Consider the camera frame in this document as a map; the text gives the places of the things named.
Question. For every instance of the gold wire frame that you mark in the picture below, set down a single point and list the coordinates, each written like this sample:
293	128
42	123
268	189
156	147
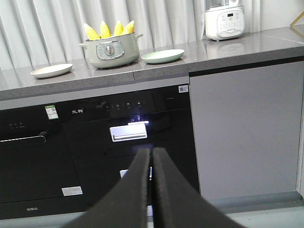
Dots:
293	24

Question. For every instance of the white blender appliance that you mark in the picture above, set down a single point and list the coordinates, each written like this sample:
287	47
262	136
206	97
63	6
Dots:
224	19

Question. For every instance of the pale green electric pot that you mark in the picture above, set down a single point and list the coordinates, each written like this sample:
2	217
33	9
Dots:
112	52

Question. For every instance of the white pleated curtain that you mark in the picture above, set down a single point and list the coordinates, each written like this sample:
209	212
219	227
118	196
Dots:
37	32

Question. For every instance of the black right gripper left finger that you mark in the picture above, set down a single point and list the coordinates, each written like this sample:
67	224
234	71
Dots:
125	205

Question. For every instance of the beige round plate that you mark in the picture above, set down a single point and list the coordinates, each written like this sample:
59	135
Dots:
51	71

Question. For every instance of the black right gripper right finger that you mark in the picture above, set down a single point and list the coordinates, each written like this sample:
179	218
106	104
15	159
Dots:
176	204

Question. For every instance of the pale green round plate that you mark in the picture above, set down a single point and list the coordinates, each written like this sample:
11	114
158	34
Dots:
163	56

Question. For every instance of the grey cabinet door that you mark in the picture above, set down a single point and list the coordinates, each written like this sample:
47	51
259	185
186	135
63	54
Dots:
247	130

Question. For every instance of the black built-in oven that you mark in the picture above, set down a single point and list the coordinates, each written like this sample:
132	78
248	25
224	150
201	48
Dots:
37	174

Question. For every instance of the black built-in dishwasher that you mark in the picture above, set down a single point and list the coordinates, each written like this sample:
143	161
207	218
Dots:
104	134

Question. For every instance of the yellow corn cob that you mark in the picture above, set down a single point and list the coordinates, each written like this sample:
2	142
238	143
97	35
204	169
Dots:
104	30
118	29
129	28
90	32

